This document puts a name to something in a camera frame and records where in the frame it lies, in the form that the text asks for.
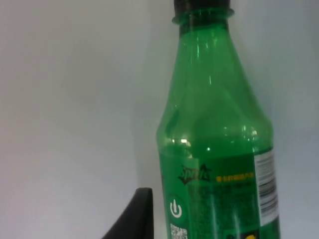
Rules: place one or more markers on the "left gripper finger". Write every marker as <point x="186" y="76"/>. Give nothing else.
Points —
<point x="137" y="219"/>

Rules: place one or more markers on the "green plastic bottle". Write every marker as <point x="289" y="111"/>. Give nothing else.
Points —
<point x="214" y="139"/>

